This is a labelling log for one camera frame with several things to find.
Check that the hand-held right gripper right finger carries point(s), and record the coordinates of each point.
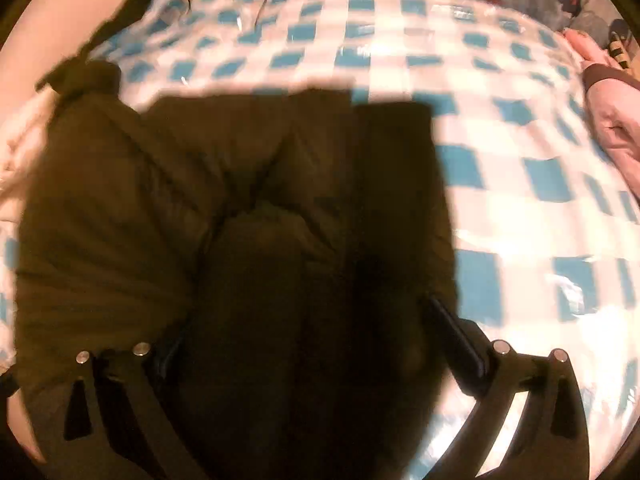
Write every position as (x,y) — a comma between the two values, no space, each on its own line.
(462,346)

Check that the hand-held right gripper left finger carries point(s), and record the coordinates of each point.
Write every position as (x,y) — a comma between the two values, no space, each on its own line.
(145,377)

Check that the black puffer jacket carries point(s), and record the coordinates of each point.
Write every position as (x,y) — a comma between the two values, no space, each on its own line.
(200,210)

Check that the blue checkered bed sheet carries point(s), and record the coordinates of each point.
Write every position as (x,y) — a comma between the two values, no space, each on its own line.
(500,135)

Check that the white puffer jacket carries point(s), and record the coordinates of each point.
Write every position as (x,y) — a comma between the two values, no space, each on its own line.
(15,160)

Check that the pink garment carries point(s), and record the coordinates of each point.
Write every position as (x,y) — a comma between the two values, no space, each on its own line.
(620,110)

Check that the black white striped cloth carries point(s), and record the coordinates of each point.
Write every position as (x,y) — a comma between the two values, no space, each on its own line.
(620,45)

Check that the black garment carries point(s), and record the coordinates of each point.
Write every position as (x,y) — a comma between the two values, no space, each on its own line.
(120,15)

